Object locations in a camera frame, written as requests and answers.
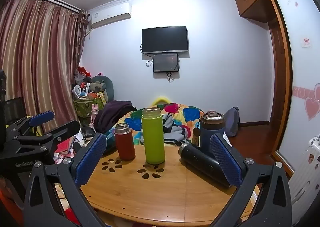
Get grey garment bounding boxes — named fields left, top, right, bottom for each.
left=162, top=113, right=192, bottom=147

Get grey backpack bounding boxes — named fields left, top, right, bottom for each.
left=223, top=107, right=241, bottom=138

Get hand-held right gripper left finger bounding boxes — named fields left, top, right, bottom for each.
left=23, top=133, right=108, bottom=227

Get colourful flower blanket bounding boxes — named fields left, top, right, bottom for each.
left=106, top=102, right=205, bottom=147

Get white air conditioner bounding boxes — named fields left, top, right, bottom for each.
left=89, top=2, right=132, bottom=30

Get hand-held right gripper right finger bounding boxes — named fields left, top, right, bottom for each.
left=209, top=133, right=293, bottom=227

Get frosted sliding door heart stickers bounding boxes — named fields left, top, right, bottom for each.
left=272, top=0, right=320, bottom=175

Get wooden tag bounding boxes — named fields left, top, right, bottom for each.
left=192, top=127, right=201, bottom=146

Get small wall monitor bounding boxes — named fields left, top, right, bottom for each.
left=153, top=53, right=179, bottom=73

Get red thermos cup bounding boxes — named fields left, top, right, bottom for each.
left=114, top=123, right=136, bottom=161

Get black mesh chair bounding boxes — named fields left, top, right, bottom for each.
left=4, top=97, right=27, bottom=128

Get blue jug, brown lid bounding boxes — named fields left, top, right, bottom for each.
left=199, top=111, right=225, bottom=155

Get green tall cup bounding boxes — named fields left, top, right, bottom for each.
left=141, top=108, right=166, bottom=165

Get wall television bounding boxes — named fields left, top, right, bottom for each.
left=141, top=26, right=189, bottom=55

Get pink bunny toy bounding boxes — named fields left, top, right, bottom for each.
left=90, top=104, right=100, bottom=128

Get black thermos cup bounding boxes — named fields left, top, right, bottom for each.
left=178, top=142, right=232, bottom=188

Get yellow ring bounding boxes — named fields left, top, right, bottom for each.
left=151, top=96, right=172, bottom=107

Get floor clutter pile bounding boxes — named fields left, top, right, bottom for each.
left=53, top=127, right=97, bottom=164

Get dark purple cloth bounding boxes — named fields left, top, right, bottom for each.
left=93, top=100, right=138, bottom=134

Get striped pink curtain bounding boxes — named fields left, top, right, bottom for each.
left=0, top=0, right=88, bottom=129

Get green basket of clutter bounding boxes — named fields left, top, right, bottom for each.
left=72, top=83, right=107, bottom=120

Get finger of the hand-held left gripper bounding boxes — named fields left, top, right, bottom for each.
left=6, top=110, right=55, bottom=134
left=15, top=120, right=81, bottom=153

